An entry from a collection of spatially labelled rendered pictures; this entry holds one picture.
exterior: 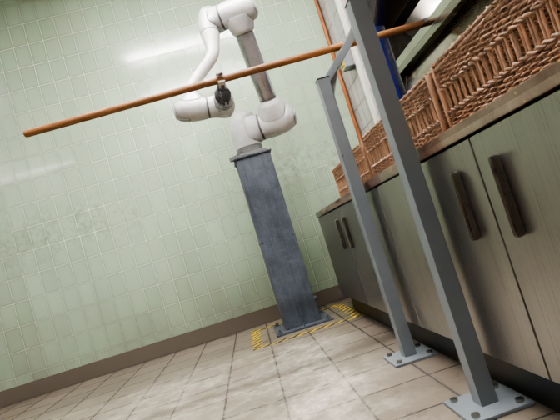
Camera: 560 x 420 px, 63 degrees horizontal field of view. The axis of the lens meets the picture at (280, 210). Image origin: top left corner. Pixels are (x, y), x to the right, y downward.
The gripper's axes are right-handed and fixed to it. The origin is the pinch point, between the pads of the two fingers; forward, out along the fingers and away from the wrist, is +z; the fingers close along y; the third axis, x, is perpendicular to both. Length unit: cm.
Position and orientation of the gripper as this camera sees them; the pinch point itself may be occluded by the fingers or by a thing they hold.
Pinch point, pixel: (220, 80)
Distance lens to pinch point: 197.7
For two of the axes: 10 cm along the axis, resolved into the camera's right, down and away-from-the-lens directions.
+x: -9.5, 2.8, -1.0
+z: 0.8, -1.0, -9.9
